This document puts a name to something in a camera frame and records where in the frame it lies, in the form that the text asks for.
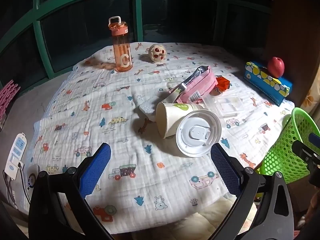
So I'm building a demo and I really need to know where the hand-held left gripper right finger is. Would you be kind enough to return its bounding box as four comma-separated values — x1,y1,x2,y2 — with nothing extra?
210,143,294,240

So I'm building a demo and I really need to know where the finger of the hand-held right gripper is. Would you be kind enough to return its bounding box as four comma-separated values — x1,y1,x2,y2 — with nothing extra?
292,140,320,170
308,132,320,145

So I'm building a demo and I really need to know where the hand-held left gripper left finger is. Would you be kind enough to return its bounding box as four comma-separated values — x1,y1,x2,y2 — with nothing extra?
28,142,118,240

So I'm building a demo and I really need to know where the green plastic basket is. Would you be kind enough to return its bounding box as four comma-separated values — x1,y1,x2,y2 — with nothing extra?
259,107,320,184

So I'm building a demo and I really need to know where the white plastic cup lid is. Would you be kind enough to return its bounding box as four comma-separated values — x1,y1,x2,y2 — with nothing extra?
176,109,222,158

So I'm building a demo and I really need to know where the white paper cup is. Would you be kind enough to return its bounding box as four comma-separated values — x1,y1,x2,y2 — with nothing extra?
155,102,208,139

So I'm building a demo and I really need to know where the printed cartoon blanket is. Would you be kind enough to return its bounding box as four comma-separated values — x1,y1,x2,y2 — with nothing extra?
25,41,297,235

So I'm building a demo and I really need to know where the plastic pudding cup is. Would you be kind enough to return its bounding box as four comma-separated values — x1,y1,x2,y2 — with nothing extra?
216,95,244,117

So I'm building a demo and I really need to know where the round white charger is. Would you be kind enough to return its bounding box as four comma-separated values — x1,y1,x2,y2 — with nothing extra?
26,164,42,189

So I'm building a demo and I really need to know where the blue box with yellow dots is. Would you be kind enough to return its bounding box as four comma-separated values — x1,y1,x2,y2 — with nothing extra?
244,61,293,107

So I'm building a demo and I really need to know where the red apple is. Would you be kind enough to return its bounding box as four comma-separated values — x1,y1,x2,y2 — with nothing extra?
267,57,285,78

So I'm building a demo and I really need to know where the white foam piece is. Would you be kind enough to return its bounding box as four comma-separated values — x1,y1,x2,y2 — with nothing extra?
139,97,159,120

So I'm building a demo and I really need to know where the white power strip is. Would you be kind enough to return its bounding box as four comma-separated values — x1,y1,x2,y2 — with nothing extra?
5,134,27,180

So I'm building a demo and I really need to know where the pink snack packet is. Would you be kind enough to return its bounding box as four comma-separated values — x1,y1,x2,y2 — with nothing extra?
179,68,218,103

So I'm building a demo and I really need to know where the orange crumpled wrapper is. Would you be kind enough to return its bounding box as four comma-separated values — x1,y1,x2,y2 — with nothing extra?
210,77,230,96

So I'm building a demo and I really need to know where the silver foil wrapper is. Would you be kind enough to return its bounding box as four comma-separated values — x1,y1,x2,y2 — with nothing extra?
172,66,212,92

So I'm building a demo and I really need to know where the pink woven mat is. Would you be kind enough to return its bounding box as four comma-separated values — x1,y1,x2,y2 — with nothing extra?
0,79,21,120

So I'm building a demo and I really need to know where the orange water bottle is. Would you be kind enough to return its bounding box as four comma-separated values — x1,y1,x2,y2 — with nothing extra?
108,16,133,72

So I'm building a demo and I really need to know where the round toy with red spots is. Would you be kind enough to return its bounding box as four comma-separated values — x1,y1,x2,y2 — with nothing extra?
148,44,167,63

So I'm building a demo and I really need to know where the black cable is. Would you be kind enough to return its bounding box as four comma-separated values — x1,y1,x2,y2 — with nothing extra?
3,169,31,207

